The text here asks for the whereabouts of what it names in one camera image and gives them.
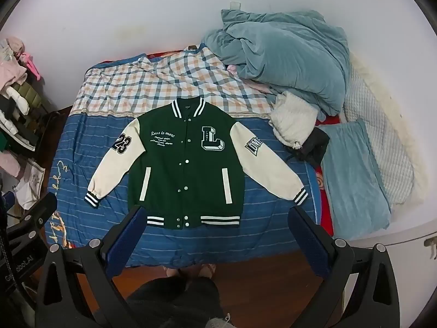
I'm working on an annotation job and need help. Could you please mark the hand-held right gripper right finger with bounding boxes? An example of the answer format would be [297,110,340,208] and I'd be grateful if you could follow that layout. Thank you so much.
[288,206,401,328]

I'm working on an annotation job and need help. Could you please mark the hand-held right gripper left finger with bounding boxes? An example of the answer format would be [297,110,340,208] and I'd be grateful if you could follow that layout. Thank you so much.
[34,205,154,328]

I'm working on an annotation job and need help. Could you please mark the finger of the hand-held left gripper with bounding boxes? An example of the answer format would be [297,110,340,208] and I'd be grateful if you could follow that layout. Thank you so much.
[7,192,58,247]

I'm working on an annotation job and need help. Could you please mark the green and white varsity jacket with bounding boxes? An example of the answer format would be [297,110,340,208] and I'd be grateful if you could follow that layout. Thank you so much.
[84,97,309,230]

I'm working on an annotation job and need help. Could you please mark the white printed cloth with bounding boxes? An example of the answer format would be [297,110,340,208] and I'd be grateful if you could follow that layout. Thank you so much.
[14,159,46,209]

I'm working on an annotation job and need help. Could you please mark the red patterned sheet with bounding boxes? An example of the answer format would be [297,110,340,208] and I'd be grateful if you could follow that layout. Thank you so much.
[307,114,342,238]

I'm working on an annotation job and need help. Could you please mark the blue striped bed sheet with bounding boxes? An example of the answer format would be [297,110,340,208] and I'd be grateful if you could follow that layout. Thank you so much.
[44,109,328,269]

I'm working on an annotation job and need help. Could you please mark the teal folded blanket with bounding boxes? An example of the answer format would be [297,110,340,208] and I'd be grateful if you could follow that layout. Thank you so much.
[319,118,391,231]

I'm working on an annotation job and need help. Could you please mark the person's dark trousers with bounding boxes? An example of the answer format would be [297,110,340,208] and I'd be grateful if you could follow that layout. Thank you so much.
[126,275,224,328]

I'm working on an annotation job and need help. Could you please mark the white cabinet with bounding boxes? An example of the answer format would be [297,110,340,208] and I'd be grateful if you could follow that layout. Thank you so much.
[333,191,437,301]

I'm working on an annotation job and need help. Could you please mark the person's right foot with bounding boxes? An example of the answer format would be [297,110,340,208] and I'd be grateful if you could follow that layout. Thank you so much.
[196,264,216,279]

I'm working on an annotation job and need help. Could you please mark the black cloth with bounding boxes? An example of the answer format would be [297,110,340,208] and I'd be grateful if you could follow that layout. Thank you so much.
[287,126,330,169]

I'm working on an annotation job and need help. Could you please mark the grey shoe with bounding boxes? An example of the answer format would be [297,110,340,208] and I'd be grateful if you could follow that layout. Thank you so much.
[205,312,237,328]

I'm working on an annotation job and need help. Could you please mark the white fluffy cloth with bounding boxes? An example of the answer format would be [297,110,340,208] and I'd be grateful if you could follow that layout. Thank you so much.
[270,90,320,149]

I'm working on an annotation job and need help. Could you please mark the plaid blanket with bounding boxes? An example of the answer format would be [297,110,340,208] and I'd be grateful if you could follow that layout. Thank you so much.
[70,46,284,118]

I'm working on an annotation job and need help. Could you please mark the small pink cloth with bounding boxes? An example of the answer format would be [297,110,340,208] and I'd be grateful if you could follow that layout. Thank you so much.
[227,64,274,93]

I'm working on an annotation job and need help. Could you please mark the teal duvet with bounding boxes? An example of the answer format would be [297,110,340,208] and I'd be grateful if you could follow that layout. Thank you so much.
[201,8,350,117]

